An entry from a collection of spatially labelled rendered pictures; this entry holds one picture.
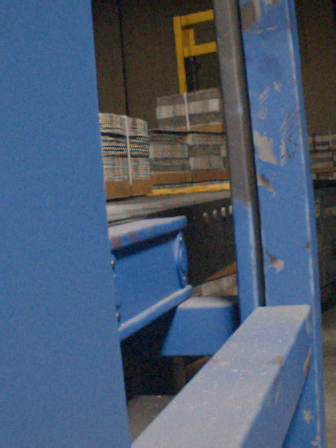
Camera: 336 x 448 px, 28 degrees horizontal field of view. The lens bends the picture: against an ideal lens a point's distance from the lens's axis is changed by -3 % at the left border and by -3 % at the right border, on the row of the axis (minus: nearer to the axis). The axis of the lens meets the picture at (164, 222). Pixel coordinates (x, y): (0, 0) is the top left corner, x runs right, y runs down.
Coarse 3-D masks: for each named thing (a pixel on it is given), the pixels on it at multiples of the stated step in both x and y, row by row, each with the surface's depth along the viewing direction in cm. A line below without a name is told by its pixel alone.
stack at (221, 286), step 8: (176, 184) 310; (184, 184) 311; (192, 184) 318; (200, 184) 323; (208, 184) 329; (200, 192) 322; (216, 280) 330; (224, 280) 337; (232, 280) 342; (200, 288) 319; (208, 288) 324; (216, 288) 330; (224, 288) 336; (232, 288) 342; (192, 296) 312; (200, 296) 318; (208, 296) 323; (216, 296) 329; (200, 360) 317; (208, 360) 321; (184, 368) 305; (192, 368) 310; (128, 376) 298; (128, 384) 293; (128, 392) 274
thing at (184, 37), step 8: (176, 24) 410; (176, 32) 411; (184, 32) 417; (192, 32) 414; (176, 40) 412; (184, 40) 417; (192, 40) 414; (176, 48) 412; (184, 64) 411; (192, 64) 411; (184, 72) 411; (192, 72) 415; (184, 80) 411; (192, 80) 415; (184, 88) 412; (192, 88) 415
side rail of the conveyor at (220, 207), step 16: (160, 208) 95; (176, 208) 95; (192, 208) 103; (208, 208) 112; (224, 208) 122; (192, 224) 102; (208, 224) 112; (224, 224) 123; (192, 240) 102; (208, 240) 111; (224, 240) 122; (192, 256) 101; (208, 256) 110; (224, 256) 121; (192, 272) 101; (208, 272) 110
